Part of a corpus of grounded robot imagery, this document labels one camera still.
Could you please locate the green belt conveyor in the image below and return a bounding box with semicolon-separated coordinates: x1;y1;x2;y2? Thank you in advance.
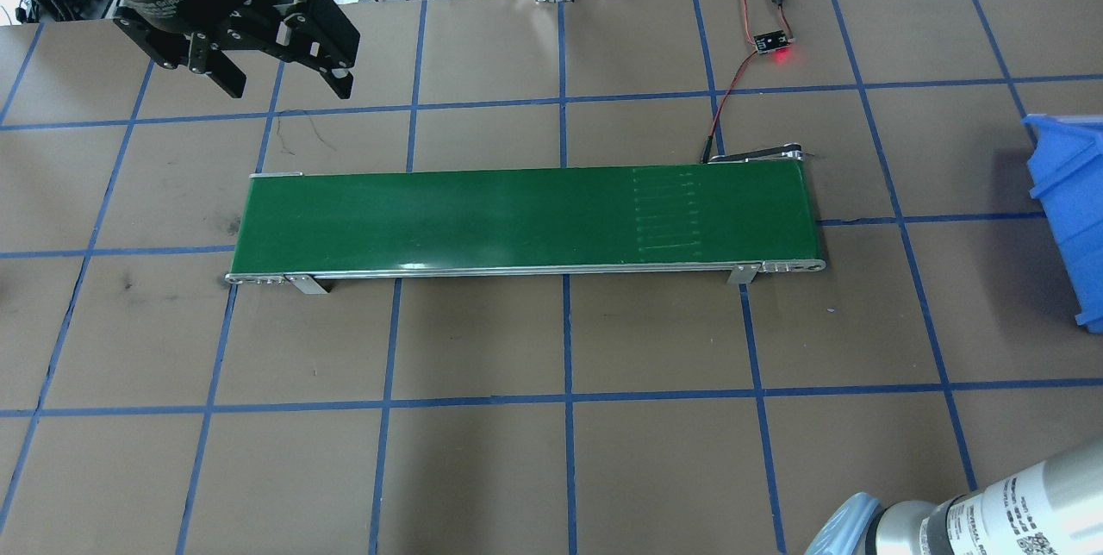
226;141;828;296

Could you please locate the small black controller board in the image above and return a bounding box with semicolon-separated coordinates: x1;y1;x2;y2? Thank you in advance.
754;32;795;65

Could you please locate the blue plastic bin white liner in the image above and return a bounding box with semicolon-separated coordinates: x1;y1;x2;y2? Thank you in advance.
1023;113;1103;334

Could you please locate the red black conveyor wire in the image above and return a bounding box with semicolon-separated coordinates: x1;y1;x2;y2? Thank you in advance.
687;0;798;165

